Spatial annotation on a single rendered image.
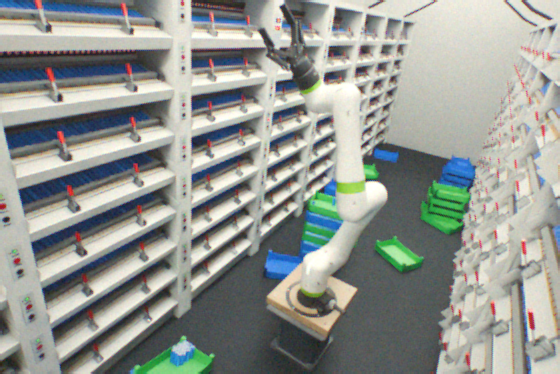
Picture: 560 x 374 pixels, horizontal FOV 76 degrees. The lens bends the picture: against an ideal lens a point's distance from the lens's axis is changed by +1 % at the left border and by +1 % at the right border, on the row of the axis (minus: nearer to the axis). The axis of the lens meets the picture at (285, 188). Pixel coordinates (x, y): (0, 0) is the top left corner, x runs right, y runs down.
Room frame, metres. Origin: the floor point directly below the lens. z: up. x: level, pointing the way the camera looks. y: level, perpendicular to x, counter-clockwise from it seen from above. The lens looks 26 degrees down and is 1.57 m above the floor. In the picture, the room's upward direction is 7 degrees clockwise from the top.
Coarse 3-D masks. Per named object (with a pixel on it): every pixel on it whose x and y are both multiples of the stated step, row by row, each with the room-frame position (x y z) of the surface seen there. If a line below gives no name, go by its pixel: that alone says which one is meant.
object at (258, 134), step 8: (248, 128) 2.08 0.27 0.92; (256, 128) 2.06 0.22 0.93; (248, 136) 2.01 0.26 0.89; (256, 136) 2.06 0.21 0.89; (232, 144) 1.85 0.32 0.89; (248, 144) 1.93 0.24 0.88; (256, 144) 2.01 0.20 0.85; (200, 152) 1.66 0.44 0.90; (216, 152) 1.72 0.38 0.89; (224, 152) 1.75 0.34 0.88; (232, 152) 1.79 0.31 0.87; (240, 152) 1.87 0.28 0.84; (192, 160) 1.50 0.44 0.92; (200, 160) 1.59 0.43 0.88; (208, 160) 1.62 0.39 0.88; (216, 160) 1.67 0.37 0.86; (224, 160) 1.75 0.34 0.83; (192, 168) 1.51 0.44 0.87; (200, 168) 1.57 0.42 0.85
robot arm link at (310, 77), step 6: (312, 66) 1.37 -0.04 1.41; (306, 72) 1.35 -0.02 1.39; (312, 72) 1.35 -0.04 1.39; (294, 78) 1.36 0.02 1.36; (300, 78) 1.34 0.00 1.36; (306, 78) 1.34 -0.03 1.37; (312, 78) 1.35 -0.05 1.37; (318, 78) 1.37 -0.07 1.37; (300, 84) 1.35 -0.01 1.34; (306, 84) 1.35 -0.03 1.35; (312, 84) 1.35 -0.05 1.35
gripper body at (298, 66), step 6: (294, 48) 1.35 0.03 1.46; (300, 48) 1.38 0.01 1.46; (300, 54) 1.37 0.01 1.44; (288, 60) 1.34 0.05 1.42; (294, 60) 1.34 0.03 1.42; (300, 60) 1.35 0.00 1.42; (306, 60) 1.35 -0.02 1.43; (294, 66) 1.34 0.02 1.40; (300, 66) 1.34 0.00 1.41; (306, 66) 1.35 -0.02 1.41; (294, 72) 1.35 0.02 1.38; (300, 72) 1.34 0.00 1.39
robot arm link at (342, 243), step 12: (372, 192) 1.33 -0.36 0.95; (384, 192) 1.37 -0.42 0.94; (384, 204) 1.36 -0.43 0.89; (372, 216) 1.37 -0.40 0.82; (348, 228) 1.40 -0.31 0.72; (360, 228) 1.39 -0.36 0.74; (336, 240) 1.43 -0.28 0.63; (348, 240) 1.40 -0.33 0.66; (336, 252) 1.41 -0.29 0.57; (348, 252) 1.42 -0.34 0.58
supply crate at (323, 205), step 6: (318, 192) 2.27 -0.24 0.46; (312, 198) 2.20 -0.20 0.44; (318, 198) 2.28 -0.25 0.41; (324, 198) 2.26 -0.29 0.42; (330, 198) 2.25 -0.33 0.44; (318, 204) 2.20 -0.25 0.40; (324, 204) 2.21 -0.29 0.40; (330, 204) 2.22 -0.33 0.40; (306, 210) 2.10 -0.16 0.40; (312, 210) 2.09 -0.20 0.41; (318, 210) 2.07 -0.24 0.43; (324, 210) 2.06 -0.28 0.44; (330, 210) 2.05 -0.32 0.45; (336, 210) 2.15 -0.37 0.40; (330, 216) 2.05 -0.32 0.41; (336, 216) 2.04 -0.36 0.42
